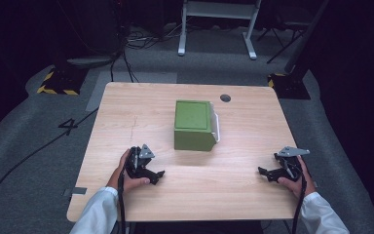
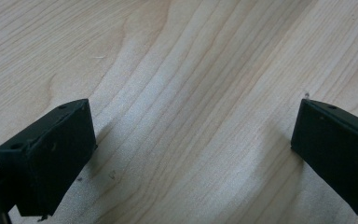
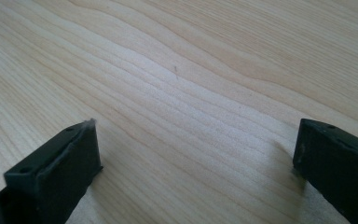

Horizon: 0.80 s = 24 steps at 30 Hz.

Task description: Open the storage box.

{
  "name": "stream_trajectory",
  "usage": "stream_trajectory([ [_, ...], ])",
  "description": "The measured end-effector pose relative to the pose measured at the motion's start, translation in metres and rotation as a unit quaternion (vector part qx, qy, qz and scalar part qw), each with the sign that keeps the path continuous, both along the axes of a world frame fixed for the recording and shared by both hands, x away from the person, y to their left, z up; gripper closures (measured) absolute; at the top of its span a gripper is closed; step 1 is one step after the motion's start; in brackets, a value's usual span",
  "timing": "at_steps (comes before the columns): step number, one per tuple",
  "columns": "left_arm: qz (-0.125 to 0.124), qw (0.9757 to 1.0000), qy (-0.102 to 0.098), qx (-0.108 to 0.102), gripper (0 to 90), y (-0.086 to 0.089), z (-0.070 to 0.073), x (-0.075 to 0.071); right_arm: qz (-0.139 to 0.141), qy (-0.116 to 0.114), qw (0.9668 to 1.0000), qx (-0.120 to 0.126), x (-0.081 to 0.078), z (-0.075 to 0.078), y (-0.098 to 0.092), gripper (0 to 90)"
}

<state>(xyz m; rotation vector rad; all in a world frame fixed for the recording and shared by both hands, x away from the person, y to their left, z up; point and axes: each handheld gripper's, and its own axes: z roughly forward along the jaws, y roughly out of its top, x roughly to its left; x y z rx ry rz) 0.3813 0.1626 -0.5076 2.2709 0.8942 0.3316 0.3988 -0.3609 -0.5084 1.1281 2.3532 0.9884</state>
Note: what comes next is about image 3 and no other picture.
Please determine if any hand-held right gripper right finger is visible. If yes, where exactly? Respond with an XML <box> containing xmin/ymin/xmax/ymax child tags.
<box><xmin>292</xmin><ymin>118</ymin><xmax>358</xmax><ymax>224</ymax></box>

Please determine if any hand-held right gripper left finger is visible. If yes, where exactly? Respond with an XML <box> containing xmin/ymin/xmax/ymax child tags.
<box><xmin>0</xmin><ymin>118</ymin><xmax>103</xmax><ymax>224</ymax></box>

